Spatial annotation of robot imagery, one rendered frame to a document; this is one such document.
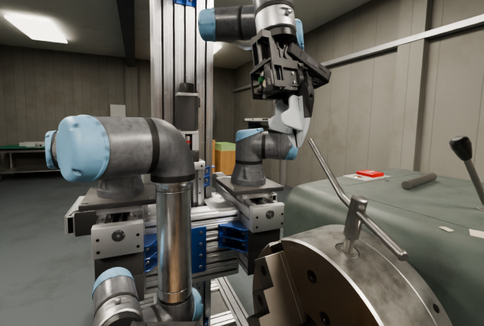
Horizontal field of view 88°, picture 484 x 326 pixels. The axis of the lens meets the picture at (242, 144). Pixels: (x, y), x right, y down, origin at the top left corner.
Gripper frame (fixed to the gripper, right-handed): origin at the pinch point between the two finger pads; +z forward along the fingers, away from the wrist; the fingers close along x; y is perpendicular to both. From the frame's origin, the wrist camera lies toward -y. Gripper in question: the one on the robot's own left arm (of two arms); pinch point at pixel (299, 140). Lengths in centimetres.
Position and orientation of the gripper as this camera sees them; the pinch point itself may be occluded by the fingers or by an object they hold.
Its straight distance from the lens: 48.0
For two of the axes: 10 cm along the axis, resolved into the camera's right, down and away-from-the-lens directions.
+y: -8.6, 0.3, -5.1
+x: 5.0, -1.7, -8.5
